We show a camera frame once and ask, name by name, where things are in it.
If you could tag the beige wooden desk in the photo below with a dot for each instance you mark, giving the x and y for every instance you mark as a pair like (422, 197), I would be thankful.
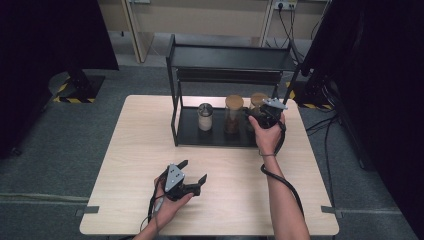
(200, 20)

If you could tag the white wall power socket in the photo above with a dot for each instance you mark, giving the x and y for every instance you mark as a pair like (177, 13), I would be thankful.
(285, 4)

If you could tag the metal-lid glass jar white powder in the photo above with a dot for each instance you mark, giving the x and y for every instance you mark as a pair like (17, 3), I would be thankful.
(205, 118)

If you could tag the person's right hand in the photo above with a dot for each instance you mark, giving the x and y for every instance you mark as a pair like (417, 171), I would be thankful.
(268, 138)

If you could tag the black metal shelf rack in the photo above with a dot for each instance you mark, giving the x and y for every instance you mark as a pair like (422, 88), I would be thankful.
(226, 100)

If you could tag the person's left hand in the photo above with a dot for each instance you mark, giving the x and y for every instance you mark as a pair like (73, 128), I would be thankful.
(170, 210)

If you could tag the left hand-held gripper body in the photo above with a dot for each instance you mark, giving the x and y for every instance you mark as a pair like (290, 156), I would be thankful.
(175, 181)

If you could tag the wooden-lid glass jar dark spices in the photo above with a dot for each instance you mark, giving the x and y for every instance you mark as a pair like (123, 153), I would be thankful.
(233, 115)

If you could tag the grey floor tape piece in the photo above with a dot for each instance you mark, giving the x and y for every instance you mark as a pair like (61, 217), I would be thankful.
(331, 211)
(87, 210)

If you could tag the black stand base striped tape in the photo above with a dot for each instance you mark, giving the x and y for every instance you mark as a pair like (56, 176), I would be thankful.
(78, 88)
(311, 93)

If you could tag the wooden-lid glass jar green leaves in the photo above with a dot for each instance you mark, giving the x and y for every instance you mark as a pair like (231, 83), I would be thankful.
(256, 101)

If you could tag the dark curtain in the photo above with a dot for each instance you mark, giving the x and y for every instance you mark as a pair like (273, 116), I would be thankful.
(383, 83)
(40, 50)

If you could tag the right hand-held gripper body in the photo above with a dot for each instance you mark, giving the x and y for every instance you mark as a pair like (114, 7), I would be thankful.
(271, 115)

